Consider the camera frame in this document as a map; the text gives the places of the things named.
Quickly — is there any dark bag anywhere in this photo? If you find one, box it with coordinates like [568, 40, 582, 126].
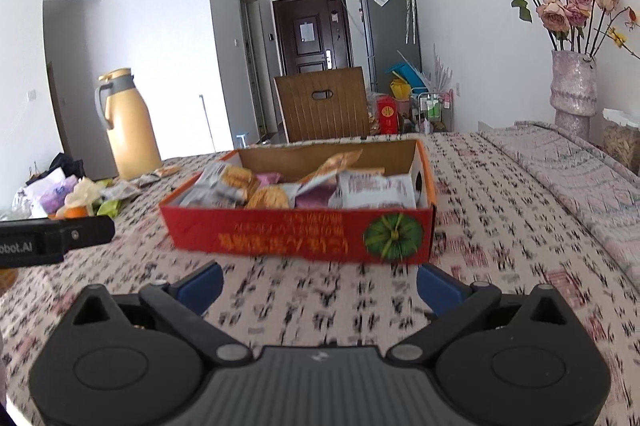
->
[27, 151, 84, 185]

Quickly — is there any white crisp snack packet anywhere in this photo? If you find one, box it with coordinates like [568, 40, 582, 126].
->
[179, 161, 259, 210]

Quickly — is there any white sachet packet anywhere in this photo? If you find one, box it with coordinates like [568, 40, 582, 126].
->
[99, 183, 144, 203]

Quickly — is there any large white oat crisp packet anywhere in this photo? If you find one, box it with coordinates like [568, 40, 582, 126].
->
[244, 185, 292, 210]

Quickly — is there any wire rack with bottles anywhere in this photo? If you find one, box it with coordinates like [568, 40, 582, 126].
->
[409, 90, 454, 135]

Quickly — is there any purple pink snack packet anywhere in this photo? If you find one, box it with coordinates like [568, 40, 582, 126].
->
[294, 183, 337, 210]

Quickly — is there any white plastic bag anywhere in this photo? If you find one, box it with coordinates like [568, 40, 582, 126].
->
[22, 167, 67, 198]

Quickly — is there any clear storage jar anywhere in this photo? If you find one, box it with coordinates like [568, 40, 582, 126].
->
[599, 107, 640, 173]

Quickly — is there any red cardboard box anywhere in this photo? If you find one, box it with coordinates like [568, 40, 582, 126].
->
[158, 138, 436, 266]

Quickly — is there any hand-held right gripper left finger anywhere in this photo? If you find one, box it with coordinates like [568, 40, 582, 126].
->
[72, 262, 253, 369]

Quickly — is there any wooden chair back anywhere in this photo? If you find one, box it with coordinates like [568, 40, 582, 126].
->
[273, 66, 372, 143]

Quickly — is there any white folded umbrella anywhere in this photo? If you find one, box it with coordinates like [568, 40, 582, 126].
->
[402, 0, 419, 46]

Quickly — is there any cream rubber glove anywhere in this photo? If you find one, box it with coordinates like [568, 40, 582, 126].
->
[64, 177, 109, 215]

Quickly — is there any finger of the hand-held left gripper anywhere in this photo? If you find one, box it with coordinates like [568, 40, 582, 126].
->
[44, 214, 116, 253]

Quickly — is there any grey white snack packet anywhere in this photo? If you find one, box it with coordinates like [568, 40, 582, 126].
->
[339, 171, 419, 210]

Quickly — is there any dark brown door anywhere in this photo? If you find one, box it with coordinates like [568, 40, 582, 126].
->
[272, 0, 354, 80]

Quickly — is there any blue plastic item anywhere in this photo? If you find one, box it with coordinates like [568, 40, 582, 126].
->
[384, 61, 419, 86]

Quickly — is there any grey quilted cloth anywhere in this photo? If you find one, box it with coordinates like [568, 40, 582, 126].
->
[474, 120, 640, 279]

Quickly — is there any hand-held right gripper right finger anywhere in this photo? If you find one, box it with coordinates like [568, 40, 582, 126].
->
[385, 263, 581, 369]

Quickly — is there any yellow thermos jug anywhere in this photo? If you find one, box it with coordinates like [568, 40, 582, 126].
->
[94, 67, 164, 181]

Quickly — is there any purple tissue pack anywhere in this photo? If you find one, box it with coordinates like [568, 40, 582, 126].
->
[37, 175, 79, 213]

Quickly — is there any pink glitter vase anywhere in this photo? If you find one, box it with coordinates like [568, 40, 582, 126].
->
[549, 49, 599, 140]

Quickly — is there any grey refrigerator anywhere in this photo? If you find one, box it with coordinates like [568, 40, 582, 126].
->
[358, 0, 422, 93]

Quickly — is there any orange triangular snack packet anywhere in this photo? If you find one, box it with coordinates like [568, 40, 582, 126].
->
[299, 149, 364, 185]

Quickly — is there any red gift box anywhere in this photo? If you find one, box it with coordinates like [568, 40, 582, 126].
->
[375, 94, 402, 134]

